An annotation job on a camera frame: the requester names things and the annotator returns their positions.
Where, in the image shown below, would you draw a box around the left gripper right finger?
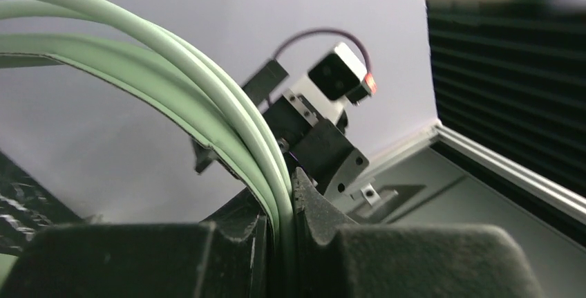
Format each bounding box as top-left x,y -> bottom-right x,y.
292,169 -> 543,297

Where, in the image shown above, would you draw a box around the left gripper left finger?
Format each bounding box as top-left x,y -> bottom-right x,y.
1,191 -> 269,297

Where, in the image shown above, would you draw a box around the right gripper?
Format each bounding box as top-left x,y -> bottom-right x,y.
192,59 -> 371,196

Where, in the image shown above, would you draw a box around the green headphone cable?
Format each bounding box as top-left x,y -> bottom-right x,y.
0,0 -> 298,298

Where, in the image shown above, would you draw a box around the green headphones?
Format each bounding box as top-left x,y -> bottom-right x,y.
1,33 -> 292,238

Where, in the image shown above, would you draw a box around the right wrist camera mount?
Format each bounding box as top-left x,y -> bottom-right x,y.
282,42 -> 377,126

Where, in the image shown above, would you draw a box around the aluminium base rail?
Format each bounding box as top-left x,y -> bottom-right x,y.
350,120 -> 585,224

